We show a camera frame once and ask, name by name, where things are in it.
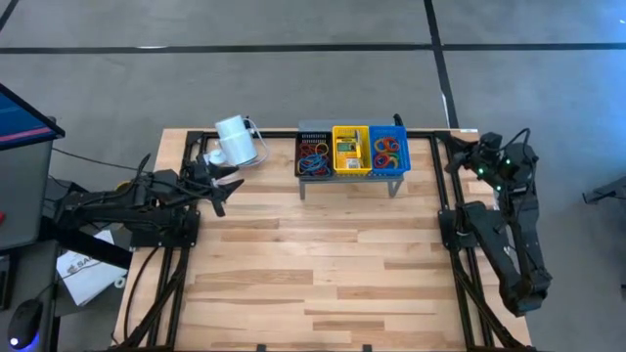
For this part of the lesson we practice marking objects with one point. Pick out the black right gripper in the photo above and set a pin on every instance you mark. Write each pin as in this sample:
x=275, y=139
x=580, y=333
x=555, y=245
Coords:
x=486, y=149

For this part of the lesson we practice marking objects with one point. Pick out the grey perforated metal shelf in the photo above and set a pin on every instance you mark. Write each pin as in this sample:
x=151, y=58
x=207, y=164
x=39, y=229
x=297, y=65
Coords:
x=342, y=122

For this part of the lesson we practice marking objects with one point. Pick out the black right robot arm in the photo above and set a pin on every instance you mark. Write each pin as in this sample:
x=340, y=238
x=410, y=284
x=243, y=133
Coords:
x=518, y=230

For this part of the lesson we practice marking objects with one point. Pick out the black floor stand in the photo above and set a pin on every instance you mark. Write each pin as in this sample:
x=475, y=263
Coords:
x=606, y=191

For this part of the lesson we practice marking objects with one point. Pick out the red rubber band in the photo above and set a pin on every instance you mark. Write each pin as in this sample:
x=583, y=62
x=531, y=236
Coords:
x=305, y=148
x=313, y=152

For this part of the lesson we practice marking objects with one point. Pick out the black plastic basket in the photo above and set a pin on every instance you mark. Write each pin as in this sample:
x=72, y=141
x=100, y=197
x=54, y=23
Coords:
x=313, y=137

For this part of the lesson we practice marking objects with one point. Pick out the black table edge bracket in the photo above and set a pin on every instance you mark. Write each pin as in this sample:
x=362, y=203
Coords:
x=261, y=348
x=367, y=348

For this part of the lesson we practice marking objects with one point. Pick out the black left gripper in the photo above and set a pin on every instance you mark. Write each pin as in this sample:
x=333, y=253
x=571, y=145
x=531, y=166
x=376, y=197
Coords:
x=205, y=178

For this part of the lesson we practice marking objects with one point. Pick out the black post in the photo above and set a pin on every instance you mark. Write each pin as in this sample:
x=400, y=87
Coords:
x=399, y=119

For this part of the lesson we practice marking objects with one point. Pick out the white printed paper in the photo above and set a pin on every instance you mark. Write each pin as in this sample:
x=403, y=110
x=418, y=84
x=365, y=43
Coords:
x=88, y=281

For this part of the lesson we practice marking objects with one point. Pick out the blue plastic basket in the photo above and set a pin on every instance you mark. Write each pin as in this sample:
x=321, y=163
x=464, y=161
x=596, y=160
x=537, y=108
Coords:
x=405, y=134

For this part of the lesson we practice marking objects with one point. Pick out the yellow plastic basket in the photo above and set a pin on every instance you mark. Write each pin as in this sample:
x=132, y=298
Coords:
x=336, y=166

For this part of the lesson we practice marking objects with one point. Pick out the white label sticker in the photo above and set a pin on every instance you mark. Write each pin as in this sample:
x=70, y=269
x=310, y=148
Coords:
x=468, y=130

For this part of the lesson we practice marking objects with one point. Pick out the yellow rubber band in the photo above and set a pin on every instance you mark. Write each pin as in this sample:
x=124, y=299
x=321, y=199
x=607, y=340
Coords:
x=326, y=146

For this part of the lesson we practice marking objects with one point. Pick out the black computer mouse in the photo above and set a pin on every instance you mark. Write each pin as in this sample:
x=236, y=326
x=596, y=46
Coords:
x=24, y=322

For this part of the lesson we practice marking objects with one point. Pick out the black keyboard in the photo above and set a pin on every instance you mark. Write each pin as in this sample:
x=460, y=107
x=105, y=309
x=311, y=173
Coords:
x=6, y=283

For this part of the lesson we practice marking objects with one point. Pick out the black support beam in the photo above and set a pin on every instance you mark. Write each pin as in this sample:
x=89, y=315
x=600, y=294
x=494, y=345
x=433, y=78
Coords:
x=88, y=244

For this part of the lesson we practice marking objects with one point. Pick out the computer monitor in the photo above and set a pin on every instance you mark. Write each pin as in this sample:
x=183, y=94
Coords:
x=24, y=122

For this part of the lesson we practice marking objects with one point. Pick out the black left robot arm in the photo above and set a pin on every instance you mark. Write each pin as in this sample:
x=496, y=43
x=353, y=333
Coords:
x=122, y=205

